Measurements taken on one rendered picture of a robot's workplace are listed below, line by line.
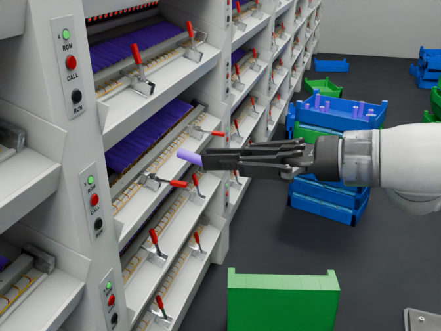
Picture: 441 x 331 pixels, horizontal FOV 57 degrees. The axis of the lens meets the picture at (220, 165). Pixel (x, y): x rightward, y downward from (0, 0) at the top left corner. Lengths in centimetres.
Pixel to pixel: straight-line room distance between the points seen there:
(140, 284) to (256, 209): 96
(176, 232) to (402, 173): 61
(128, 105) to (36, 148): 21
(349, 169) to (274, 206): 120
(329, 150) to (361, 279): 93
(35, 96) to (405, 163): 50
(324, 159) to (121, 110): 34
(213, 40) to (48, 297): 78
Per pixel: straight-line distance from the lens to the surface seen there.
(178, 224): 108
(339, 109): 180
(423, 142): 64
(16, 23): 51
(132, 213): 79
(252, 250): 158
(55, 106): 54
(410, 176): 64
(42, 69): 52
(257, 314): 122
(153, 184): 85
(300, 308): 121
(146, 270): 96
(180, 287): 120
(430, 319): 116
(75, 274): 67
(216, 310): 136
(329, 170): 66
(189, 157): 75
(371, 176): 65
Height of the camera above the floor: 100
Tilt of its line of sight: 28 degrees down
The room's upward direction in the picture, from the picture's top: straight up
